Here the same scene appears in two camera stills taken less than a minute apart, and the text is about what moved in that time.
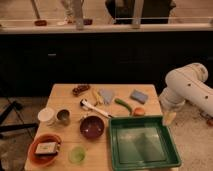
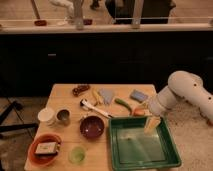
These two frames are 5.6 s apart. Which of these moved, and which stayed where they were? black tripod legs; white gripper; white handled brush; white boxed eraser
Moved: white gripper
Stayed: white handled brush; white boxed eraser; black tripod legs
